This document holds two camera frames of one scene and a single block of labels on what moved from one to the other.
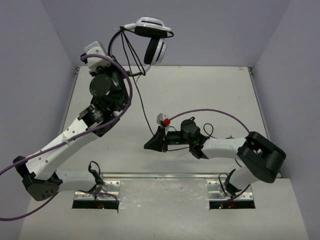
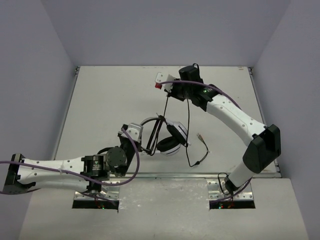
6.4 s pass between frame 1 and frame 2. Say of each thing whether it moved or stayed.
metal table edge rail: stayed
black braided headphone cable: moved
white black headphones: moved
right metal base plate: stayed
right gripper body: moved
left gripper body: moved
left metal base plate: stayed
